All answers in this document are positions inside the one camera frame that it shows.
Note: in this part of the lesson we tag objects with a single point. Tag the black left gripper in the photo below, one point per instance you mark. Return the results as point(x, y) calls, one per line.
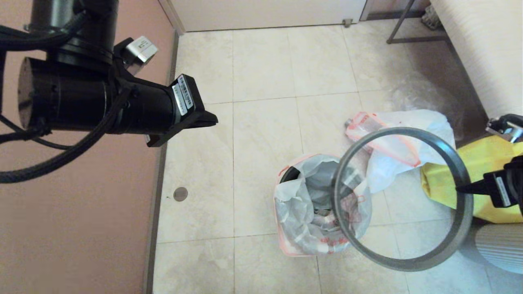
point(190, 114)

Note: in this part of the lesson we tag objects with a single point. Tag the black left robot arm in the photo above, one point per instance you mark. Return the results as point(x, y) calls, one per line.
point(73, 94)

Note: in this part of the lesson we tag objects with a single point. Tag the white door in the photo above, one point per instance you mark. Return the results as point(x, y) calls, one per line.
point(265, 14)

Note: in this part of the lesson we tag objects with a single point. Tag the white ribbed cylinder container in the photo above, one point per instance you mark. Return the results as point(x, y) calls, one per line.
point(498, 247)

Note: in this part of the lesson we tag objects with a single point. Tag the used trash bag red print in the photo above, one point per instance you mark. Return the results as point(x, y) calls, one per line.
point(425, 122)

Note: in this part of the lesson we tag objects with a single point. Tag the yellow fabric bag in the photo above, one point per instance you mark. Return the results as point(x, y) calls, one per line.
point(441, 183)

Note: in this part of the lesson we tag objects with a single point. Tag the small metal door stop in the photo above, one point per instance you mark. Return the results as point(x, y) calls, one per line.
point(347, 23)

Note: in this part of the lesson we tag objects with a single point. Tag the clear plastic bag dark contents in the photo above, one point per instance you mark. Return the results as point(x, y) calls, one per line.
point(421, 96)

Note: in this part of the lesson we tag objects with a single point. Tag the grey patterned slipper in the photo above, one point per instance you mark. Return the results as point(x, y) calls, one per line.
point(431, 18)

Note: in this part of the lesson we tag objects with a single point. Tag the grey metal frame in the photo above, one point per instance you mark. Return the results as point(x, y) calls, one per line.
point(412, 40)

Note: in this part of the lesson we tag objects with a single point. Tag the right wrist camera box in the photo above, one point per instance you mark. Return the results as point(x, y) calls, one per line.
point(504, 126)

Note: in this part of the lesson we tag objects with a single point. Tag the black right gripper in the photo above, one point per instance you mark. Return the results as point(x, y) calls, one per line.
point(500, 190)

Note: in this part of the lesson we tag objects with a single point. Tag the black round trash bin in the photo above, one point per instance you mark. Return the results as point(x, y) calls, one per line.
point(290, 173)

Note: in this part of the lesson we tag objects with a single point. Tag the cream textured table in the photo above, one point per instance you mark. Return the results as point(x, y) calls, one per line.
point(486, 49)

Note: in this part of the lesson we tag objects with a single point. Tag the round metal floor socket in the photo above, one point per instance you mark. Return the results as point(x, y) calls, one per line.
point(180, 194)

